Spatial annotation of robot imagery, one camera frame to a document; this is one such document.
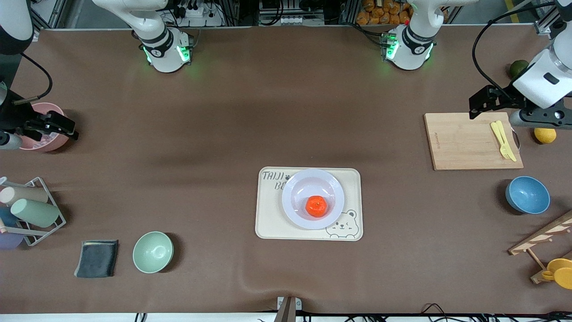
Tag cream bear print tray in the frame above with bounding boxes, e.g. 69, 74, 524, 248
255, 167, 363, 242

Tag metal table edge bracket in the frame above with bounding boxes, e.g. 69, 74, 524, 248
273, 296, 302, 322

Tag grey wire cup rack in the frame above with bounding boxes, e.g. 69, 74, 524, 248
0, 177, 67, 247

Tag orange mandarin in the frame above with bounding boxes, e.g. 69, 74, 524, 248
306, 196, 328, 218

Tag pink bowl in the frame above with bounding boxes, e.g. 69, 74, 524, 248
20, 103, 70, 153

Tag bamboo cutting board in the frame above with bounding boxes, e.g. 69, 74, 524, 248
424, 112, 524, 171

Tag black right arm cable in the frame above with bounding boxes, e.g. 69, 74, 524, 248
13, 53, 53, 106

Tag blue cup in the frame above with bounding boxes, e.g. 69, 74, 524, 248
0, 207, 18, 228

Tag beige cup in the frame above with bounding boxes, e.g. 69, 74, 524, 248
0, 186, 49, 206

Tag green avocado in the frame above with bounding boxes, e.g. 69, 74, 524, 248
510, 59, 530, 79

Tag purple cup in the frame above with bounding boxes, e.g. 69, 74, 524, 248
0, 232, 24, 250

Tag wooden peg rack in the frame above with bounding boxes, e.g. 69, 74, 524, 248
509, 210, 572, 284

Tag pale lilac round plate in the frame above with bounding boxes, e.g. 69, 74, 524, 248
282, 169, 345, 230

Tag dark grey folded cloth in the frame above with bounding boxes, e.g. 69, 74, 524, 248
74, 240, 119, 279

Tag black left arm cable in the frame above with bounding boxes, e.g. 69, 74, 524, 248
472, 2, 559, 101

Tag mint green bowl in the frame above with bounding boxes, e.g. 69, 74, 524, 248
133, 231, 174, 274

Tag yellow plastic fork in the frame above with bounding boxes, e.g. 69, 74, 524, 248
491, 122, 511, 160

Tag mint green cup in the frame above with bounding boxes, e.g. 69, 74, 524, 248
11, 199, 60, 228

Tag blue bowl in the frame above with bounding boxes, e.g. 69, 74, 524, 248
505, 176, 551, 215

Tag white power strip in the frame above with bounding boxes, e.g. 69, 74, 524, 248
177, 2, 224, 27

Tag pile of orange round items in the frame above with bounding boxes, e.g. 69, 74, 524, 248
356, 0, 414, 25

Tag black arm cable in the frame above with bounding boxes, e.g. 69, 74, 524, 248
472, 2, 559, 101
13, 53, 53, 106

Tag white socket bar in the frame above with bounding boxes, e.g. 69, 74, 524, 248
281, 16, 324, 25

